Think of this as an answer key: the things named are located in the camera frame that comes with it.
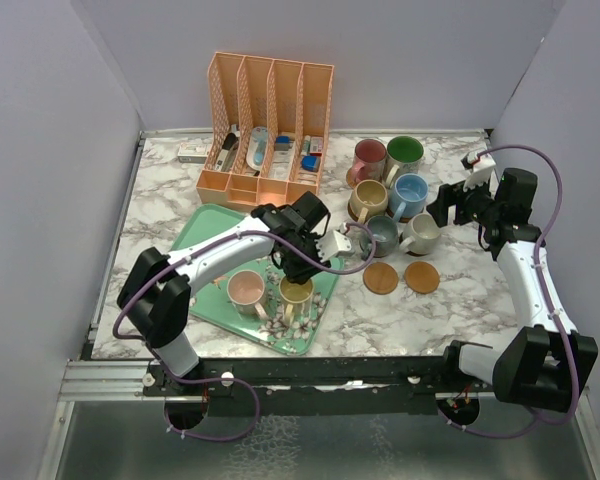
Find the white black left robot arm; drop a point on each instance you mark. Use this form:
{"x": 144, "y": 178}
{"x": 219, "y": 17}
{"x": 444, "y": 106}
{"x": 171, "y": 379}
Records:
{"x": 156, "y": 294}

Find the dark grey blue mug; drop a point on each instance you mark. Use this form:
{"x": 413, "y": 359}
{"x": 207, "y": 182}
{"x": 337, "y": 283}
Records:
{"x": 384, "y": 232}

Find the blue correction tape package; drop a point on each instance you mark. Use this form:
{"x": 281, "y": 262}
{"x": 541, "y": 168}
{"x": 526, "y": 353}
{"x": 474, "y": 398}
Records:
{"x": 257, "y": 148}

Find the light orange wooden coaster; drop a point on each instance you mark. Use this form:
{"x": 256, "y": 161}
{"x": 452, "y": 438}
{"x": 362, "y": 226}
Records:
{"x": 380, "y": 278}

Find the green floral tray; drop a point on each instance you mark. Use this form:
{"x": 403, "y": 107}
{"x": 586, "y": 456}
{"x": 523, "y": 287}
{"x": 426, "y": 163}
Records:
{"x": 213, "y": 305}

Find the green mug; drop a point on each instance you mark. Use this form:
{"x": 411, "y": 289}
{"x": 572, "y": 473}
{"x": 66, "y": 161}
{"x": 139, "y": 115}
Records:
{"x": 404, "y": 155}

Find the small white staples box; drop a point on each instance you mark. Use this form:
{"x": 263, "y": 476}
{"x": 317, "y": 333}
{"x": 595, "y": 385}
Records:
{"x": 189, "y": 152}

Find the yellow mug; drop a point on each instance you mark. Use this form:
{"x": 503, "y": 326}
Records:
{"x": 296, "y": 300}

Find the red white small box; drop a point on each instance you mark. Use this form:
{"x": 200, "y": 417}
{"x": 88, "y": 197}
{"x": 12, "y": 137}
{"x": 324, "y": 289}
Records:
{"x": 312, "y": 146}

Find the woven rattan coaster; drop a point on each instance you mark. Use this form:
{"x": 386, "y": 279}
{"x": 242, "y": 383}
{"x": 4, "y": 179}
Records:
{"x": 350, "y": 179}

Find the tan brown mug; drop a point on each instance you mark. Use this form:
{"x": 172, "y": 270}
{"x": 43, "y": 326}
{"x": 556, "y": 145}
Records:
{"x": 368, "y": 199}

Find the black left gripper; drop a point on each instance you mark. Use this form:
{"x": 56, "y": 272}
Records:
{"x": 299, "y": 274}

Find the pink mug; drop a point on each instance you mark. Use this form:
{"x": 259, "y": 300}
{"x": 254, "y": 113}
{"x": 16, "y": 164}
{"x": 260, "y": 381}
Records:
{"x": 247, "y": 292}

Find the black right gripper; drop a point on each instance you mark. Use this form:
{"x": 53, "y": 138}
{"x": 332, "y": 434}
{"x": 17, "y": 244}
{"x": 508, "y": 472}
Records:
{"x": 451, "y": 194}

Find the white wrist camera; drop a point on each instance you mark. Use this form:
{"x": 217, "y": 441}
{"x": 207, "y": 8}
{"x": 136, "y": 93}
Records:
{"x": 334, "y": 244}
{"x": 480, "y": 168}

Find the maroon red mug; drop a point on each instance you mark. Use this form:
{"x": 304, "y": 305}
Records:
{"x": 369, "y": 160}

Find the light blue mug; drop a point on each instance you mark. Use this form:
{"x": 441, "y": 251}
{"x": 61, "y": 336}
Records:
{"x": 408, "y": 196}

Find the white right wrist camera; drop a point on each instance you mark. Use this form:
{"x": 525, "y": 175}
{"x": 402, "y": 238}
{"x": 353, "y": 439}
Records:
{"x": 480, "y": 168}

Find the dark walnut coaster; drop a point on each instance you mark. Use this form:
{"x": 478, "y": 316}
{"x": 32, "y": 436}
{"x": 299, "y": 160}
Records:
{"x": 416, "y": 254}

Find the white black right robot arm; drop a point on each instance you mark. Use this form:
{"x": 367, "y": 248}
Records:
{"x": 548, "y": 362}

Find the white packaged item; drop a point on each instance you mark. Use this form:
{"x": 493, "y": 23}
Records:
{"x": 282, "y": 156}

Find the orange plastic desk organizer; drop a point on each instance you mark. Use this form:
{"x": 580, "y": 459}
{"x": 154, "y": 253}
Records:
{"x": 286, "y": 97}

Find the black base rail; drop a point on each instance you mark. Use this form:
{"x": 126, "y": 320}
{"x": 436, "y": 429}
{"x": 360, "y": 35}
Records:
{"x": 320, "y": 386}

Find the beige grey mug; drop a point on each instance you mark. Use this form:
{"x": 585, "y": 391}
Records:
{"x": 420, "y": 234}

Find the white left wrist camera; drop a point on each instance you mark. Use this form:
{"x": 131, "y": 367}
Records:
{"x": 334, "y": 244}

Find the black white stapler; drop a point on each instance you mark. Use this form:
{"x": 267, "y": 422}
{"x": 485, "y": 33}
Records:
{"x": 228, "y": 150}

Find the blue stamp box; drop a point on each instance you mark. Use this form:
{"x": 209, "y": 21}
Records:
{"x": 311, "y": 163}

